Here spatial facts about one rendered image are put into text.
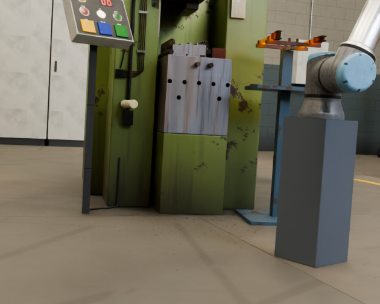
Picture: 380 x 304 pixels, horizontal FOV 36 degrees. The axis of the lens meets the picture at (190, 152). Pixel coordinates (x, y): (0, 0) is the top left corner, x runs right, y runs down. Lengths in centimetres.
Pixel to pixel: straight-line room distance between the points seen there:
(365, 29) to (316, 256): 91
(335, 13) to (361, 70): 882
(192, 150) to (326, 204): 119
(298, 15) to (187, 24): 683
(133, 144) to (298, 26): 744
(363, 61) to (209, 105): 132
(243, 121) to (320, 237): 143
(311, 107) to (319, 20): 850
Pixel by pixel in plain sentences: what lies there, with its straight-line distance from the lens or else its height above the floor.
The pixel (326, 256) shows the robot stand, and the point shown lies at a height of 4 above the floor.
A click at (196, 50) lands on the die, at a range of 351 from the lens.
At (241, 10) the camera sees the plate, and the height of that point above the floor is 123.
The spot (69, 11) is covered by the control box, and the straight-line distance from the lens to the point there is 325.
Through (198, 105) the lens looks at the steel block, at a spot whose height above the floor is 63.
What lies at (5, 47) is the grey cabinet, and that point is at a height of 132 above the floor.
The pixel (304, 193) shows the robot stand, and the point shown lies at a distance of 248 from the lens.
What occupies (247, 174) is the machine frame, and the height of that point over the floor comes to 23.
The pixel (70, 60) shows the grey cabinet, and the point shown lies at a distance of 865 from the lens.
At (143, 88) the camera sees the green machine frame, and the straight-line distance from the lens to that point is 358.
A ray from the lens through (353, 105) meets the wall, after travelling 1128.
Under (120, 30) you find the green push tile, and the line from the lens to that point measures 328.
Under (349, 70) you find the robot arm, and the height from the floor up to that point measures 78.
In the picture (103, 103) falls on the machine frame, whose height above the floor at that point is 62.
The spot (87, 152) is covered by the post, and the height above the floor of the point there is 34.
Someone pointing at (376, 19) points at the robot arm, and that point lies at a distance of 244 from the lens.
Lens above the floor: 59
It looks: 4 degrees down
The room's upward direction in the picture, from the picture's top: 3 degrees clockwise
